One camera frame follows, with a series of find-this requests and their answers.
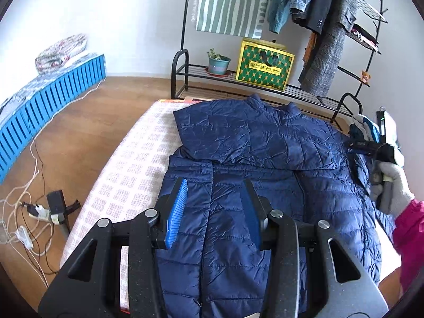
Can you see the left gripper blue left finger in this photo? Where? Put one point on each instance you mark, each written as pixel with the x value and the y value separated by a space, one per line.
pixel 174 209

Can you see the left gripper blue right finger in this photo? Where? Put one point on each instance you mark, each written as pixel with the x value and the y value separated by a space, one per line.
pixel 252 208

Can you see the navy quilted puffer jacket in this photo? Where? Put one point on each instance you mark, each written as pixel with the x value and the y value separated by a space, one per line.
pixel 301 164

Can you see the folded clothes on shelf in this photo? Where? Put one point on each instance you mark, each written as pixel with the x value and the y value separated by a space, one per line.
pixel 364 37

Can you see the black metal clothes rack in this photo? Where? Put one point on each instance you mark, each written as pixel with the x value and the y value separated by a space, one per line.
pixel 183 70

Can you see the right grey gloved hand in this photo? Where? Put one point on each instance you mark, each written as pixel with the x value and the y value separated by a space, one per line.
pixel 392 200

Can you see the blue and white jacket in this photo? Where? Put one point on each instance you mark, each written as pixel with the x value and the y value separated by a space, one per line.
pixel 363 129

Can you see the pink checked bed mattress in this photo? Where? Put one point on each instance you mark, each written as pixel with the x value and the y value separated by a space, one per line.
pixel 132 179

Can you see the brown teddy bear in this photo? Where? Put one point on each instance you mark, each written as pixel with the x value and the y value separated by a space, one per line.
pixel 365 77

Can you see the grey plaid long coat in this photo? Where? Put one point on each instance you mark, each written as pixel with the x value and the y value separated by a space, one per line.
pixel 319 71

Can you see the yellow green patterned bag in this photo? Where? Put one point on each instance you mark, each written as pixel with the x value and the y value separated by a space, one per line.
pixel 264 64

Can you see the small potted plant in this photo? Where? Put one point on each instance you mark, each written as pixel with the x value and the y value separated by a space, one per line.
pixel 217 63

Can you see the black hanging jacket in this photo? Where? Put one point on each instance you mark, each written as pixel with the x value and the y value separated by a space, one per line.
pixel 313 18

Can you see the blue slatted crate row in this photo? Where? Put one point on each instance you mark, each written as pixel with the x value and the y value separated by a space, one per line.
pixel 29 109

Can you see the teal denim shirt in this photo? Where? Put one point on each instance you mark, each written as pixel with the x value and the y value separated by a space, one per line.
pixel 278 14

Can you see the green striped white towel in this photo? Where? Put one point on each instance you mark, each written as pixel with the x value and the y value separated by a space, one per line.
pixel 239 18

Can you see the floral folded quilt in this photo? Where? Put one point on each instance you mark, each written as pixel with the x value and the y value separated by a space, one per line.
pixel 58 54

